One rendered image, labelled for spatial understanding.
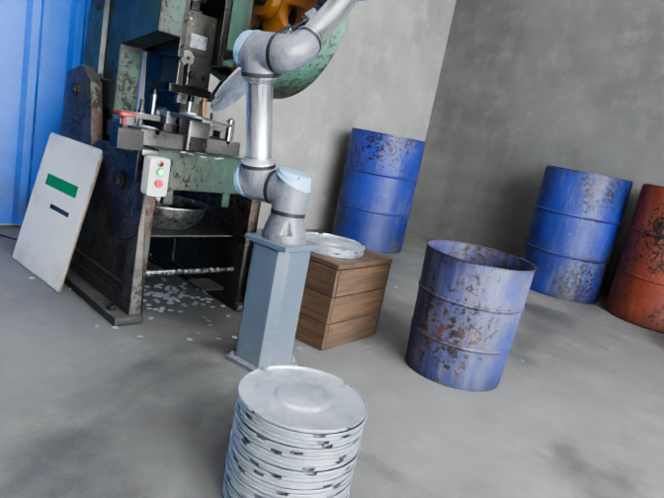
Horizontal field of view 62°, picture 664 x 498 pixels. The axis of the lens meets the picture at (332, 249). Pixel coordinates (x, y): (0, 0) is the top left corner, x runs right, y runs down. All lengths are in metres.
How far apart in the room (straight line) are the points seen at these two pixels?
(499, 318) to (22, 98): 2.59
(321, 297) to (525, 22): 3.69
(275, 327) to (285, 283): 0.16
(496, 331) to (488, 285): 0.19
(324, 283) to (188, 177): 0.66
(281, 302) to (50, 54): 2.09
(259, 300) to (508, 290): 0.87
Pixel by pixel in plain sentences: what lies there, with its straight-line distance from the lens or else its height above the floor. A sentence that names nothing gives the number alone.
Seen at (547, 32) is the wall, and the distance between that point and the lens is 5.17.
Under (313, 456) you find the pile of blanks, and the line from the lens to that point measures 1.19.
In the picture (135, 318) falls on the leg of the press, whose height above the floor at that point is 0.02.
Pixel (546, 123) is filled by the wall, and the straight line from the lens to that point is 4.98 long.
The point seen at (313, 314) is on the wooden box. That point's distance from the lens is 2.17.
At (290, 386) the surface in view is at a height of 0.25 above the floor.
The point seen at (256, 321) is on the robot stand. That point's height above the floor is 0.17.
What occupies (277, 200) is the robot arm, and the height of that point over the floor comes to 0.58.
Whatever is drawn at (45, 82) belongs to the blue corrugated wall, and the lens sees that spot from 3.41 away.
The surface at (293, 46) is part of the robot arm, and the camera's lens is 1.72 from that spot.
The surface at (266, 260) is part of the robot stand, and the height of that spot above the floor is 0.39.
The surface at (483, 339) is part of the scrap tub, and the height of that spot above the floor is 0.21.
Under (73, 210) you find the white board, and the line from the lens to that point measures 2.48.
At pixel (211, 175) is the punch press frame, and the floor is 0.57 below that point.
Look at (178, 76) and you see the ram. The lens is 2.33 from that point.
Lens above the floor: 0.83
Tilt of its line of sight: 12 degrees down
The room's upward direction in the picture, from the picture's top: 11 degrees clockwise
